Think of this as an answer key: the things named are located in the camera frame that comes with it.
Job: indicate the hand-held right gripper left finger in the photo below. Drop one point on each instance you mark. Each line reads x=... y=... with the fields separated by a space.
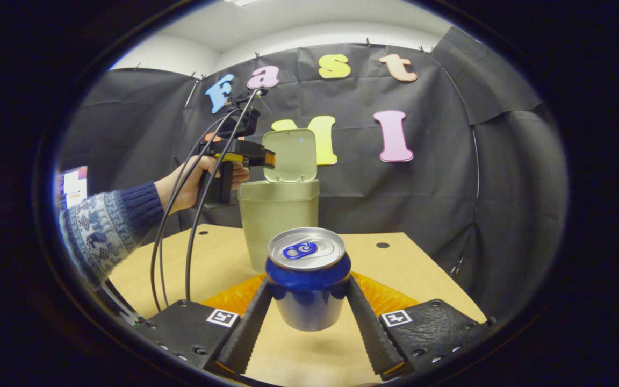
x=247 y=333

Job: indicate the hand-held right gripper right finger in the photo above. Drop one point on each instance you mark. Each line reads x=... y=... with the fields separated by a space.
x=371 y=333

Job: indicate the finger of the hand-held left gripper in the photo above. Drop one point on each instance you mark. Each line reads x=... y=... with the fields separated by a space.
x=270 y=159

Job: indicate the green desktop garbage bin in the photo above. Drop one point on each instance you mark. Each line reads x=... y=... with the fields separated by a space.
x=277 y=207

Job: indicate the blue pop can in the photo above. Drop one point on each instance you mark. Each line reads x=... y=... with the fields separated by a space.
x=309 y=295

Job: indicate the wooden desktop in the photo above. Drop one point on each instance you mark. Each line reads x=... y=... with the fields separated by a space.
x=223 y=258

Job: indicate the ceiling light panel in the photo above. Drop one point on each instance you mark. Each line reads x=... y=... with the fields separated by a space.
x=240 y=2

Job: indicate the computer monitor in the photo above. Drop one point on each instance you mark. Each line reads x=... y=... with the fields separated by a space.
x=76 y=187

